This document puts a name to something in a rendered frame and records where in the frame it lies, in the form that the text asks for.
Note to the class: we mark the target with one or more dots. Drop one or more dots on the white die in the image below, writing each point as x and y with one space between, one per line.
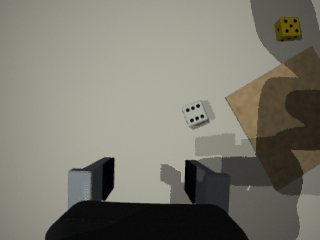
194 113

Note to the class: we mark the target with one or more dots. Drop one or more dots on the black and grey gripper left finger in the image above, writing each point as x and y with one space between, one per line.
93 183

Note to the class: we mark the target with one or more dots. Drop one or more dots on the tan mat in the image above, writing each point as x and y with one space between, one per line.
280 114

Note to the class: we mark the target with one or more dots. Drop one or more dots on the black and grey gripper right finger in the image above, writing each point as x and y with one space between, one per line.
204 186

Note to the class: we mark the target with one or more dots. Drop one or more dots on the yellow die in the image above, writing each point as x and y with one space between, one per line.
287 29

